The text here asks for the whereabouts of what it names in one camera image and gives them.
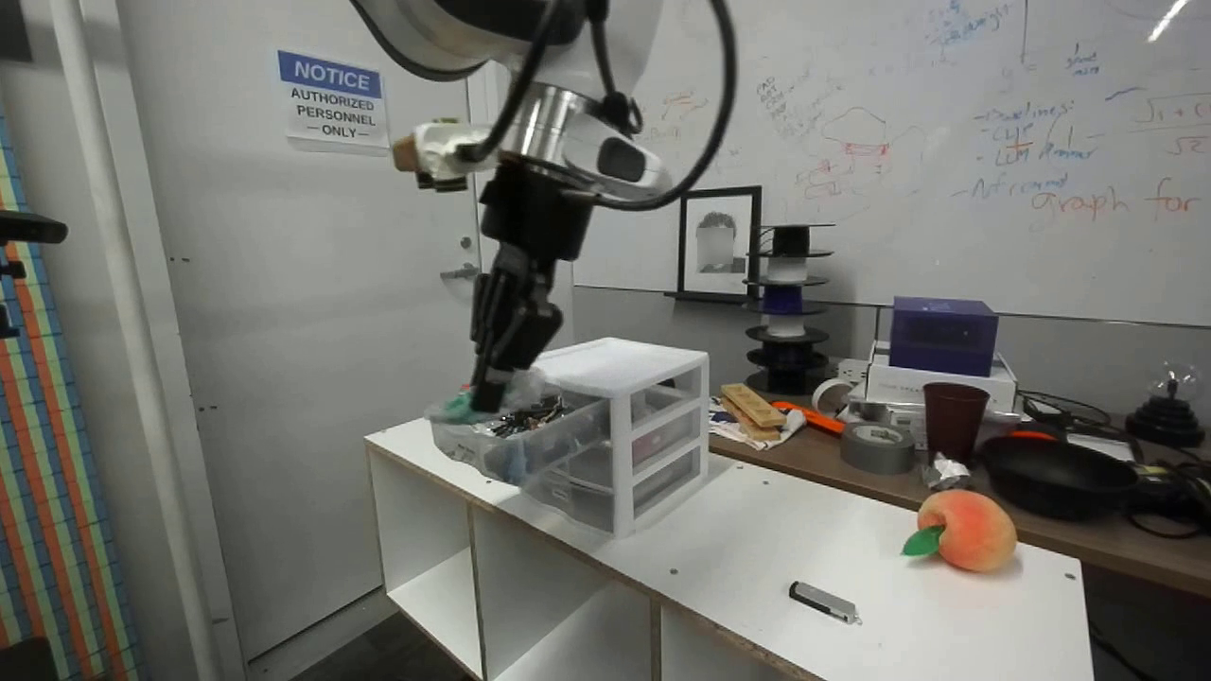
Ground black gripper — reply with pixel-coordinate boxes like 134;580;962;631
467;162;597;416

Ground clear plastic drawer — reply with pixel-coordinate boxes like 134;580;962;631
525;447;708;534
426;382;612;493
546;407;705;498

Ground grey USB stick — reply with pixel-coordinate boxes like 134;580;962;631
788;580;863;629

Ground white shelf counter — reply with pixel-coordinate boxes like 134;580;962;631
363;414;1096;681

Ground white round object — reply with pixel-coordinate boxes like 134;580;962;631
809;370;874;419

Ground black framed portrait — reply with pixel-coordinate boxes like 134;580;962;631
674;187;764;303

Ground white door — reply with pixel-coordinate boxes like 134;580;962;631
117;0;497;663

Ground wooden brush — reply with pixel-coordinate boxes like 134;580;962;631
716;378;788;435

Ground white paper sheet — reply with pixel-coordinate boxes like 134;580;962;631
708;396;809;454

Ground black spool tower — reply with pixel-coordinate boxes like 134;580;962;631
740;221;840;396

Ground blue white notice sign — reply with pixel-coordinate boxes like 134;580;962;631
274;47;392;156

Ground grey tape roll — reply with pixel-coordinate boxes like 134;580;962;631
840;419;925;482

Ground purple box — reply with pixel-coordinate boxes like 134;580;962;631
887;294;1003;382

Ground whiteboard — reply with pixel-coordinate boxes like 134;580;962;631
561;0;1211;332

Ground maroon cup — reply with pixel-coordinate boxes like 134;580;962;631
918;378;995;473

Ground white crumpled wrapper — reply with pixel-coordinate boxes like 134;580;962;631
927;450;975;497

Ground white box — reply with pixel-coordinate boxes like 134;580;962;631
868;351;1022;419

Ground colourful striped panel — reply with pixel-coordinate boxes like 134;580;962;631
0;125;137;681

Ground toy peach with green leaf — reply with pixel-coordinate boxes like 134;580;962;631
901;487;1022;580

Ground black frying pan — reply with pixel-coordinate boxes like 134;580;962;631
975;431;1147;527

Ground black desk bell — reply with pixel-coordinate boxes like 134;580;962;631
1123;368;1208;450

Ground black desk device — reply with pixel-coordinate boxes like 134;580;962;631
1126;439;1211;542

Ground white plastic drawer unit frame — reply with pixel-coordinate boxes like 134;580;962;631
506;332;716;542

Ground wrist camera on wooden mount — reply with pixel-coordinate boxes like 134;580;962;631
391;119;506;196

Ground orange handled tool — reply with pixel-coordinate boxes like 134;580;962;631
767;396;848;443

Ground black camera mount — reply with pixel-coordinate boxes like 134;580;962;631
0;209;73;346

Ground black desk cables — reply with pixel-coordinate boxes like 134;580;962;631
1019;390;1139;443

